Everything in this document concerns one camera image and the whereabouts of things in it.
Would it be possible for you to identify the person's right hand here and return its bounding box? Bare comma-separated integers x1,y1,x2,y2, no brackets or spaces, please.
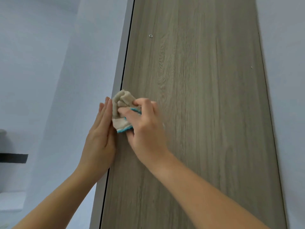
118,97,170,169

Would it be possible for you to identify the person's left hand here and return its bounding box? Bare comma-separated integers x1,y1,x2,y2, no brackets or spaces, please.
77,96,117,184

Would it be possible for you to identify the beige cloth with teal edge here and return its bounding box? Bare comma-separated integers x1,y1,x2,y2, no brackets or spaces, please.
111,90,142,134

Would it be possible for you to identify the person's left forearm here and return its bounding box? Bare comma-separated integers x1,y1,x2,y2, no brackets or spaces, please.
12,167,110,229

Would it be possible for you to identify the person's right forearm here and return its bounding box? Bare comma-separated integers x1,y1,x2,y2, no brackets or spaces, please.
147,151,270,229

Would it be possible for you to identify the white low cabinet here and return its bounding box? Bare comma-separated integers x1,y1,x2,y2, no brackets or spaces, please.
0,191,26,212

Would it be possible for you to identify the black wall panel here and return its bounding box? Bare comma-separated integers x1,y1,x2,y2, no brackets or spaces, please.
0,154,29,164

